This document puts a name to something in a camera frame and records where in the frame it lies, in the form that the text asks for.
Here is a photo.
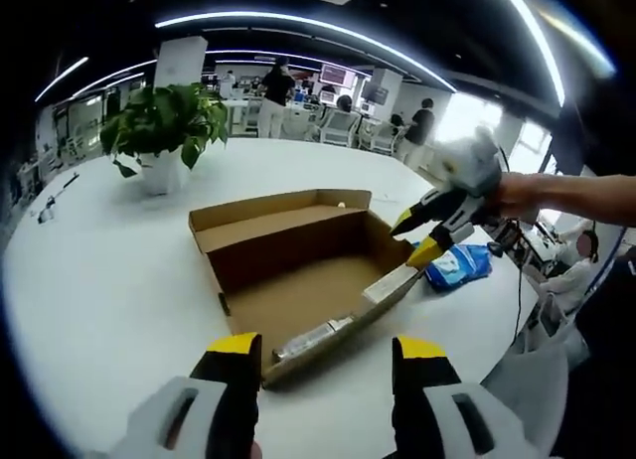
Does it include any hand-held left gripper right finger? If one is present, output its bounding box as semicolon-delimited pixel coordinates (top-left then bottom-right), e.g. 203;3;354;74
391;334;543;459

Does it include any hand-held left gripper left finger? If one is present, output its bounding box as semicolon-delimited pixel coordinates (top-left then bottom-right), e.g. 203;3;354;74
103;331;263;459

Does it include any silver green soft pouch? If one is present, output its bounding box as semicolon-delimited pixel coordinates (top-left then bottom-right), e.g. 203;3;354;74
271;315;357;362

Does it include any brown cardboard shoe box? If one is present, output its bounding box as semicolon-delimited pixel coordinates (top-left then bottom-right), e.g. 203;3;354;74
188;188;429;391

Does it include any person's right hand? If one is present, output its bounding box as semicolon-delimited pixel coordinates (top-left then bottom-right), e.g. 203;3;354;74
489;173;548;227

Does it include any blue wet wipes packet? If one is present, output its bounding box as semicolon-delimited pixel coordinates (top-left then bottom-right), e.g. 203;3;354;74
424;243;494;294

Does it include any white office chair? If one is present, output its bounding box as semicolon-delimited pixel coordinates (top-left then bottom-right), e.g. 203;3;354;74
370;123;399;155
317;109;360;147

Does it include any grey mesh office chair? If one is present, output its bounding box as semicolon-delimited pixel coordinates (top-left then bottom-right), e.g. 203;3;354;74
477;329;570;433

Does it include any curved ceiling light strip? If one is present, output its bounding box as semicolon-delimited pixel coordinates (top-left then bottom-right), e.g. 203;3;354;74
491;0;567;107
154;10;458;92

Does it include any person's dark clothing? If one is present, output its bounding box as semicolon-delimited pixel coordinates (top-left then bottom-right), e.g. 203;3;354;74
570;249;636;459

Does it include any thin black rod tool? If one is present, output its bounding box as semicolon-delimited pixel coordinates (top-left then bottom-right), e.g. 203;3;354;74
29;172;80;226

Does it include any green plant in white pot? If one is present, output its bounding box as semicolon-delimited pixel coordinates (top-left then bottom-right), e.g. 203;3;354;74
98;82;230;195

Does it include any black mouse cable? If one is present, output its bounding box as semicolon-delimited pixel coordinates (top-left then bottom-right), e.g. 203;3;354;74
510;257;525;349

